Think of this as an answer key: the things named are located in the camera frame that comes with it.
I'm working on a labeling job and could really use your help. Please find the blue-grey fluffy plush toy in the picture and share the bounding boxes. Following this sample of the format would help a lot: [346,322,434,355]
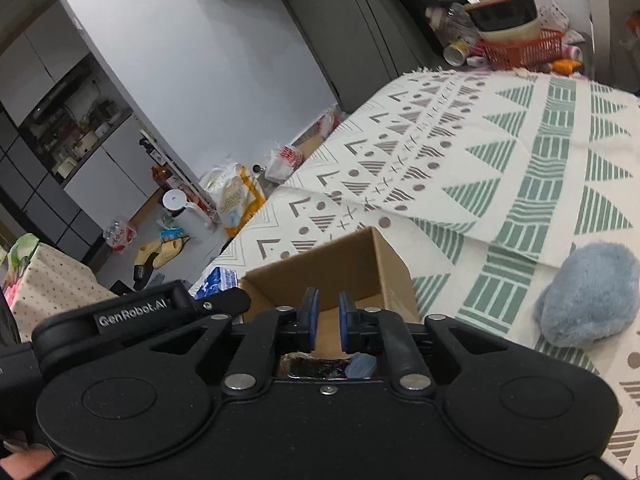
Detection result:
[534,241,640,349]

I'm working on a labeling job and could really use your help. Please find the white desk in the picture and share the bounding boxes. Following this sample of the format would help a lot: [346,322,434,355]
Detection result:
[574,0,640,97]

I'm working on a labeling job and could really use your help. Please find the yellow slippers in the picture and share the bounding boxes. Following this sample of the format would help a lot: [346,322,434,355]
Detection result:
[134,237,187,282]

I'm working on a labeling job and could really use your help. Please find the clear plastic bottle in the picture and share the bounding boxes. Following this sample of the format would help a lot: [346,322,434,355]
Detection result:
[425,2,482,47]

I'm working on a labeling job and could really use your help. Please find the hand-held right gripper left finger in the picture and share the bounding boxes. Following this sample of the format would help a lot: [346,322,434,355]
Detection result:
[144,286,321,397]

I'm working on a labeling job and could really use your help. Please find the geometric printed blanket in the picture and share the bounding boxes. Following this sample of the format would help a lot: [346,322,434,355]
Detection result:
[187,67,640,467]

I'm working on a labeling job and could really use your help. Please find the cream bowl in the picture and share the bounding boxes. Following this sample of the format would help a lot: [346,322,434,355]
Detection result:
[477,15,543,44]

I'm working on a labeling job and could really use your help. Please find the drink can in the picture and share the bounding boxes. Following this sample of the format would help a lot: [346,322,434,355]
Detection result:
[443,41,472,67]

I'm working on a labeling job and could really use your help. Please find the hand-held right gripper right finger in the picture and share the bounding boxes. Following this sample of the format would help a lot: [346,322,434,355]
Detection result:
[339,291,507,397]

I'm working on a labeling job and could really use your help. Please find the kitchen shelf cabinet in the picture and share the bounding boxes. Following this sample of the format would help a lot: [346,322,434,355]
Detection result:
[0,47,147,271]

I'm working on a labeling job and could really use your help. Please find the red white plastic bag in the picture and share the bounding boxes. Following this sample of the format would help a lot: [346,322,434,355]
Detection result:
[103,219,137,252]
[264,141,304,184]

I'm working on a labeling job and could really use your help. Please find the brown cardboard box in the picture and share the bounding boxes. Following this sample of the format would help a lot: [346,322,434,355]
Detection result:
[239,226,422,380]

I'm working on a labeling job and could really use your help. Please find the white kettle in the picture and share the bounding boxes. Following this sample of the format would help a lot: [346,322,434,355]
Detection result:
[161,189,212,244]

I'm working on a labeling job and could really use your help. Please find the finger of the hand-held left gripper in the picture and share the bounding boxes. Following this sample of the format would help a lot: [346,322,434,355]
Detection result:
[192,286,252,317]

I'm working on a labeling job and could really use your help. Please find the polka dot cloth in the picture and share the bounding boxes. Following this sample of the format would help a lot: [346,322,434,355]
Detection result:
[9,241,119,343]

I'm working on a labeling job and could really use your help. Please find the green floral cloth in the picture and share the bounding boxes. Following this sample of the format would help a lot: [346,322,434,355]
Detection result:
[4,231,40,272]

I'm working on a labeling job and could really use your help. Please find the black bowl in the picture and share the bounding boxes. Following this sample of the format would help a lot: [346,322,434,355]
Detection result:
[464,0,539,32]

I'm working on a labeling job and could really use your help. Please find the blue white tissue pack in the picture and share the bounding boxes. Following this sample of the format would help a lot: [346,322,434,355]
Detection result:
[191,266,241,302]

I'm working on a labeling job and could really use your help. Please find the person's left hand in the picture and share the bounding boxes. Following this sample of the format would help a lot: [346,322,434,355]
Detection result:
[0,439,55,480]

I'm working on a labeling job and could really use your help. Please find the white yellow rice bag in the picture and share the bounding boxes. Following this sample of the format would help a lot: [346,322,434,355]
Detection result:
[199,161,267,239]

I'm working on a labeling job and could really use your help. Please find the black item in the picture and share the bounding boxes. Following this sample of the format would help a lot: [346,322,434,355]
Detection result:
[278,352,348,379]

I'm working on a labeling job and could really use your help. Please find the red plastic basket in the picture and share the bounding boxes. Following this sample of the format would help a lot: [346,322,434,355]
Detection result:
[479,28,564,72]

